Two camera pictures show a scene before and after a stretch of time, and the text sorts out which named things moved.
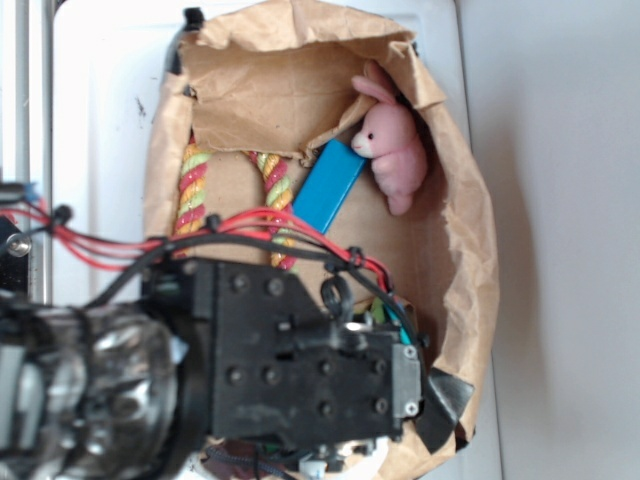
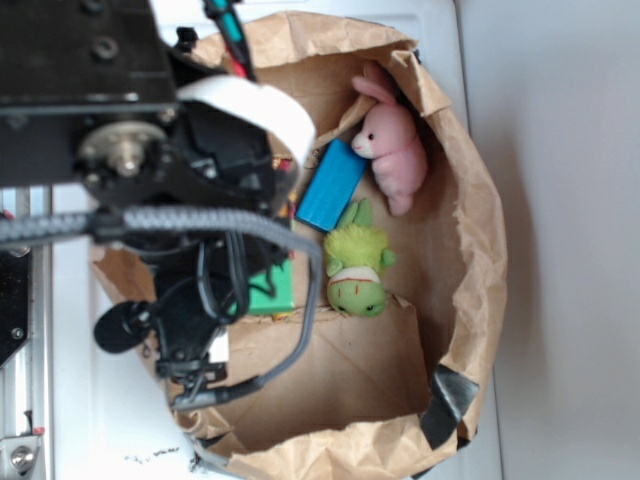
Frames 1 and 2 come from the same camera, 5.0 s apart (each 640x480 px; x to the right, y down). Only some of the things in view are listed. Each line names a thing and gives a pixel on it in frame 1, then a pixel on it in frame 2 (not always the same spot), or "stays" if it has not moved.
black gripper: x=278 y=368 -> x=203 y=284
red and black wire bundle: x=268 y=231 -> x=223 y=13
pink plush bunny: x=389 y=134 stays
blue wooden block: x=331 y=175 stays
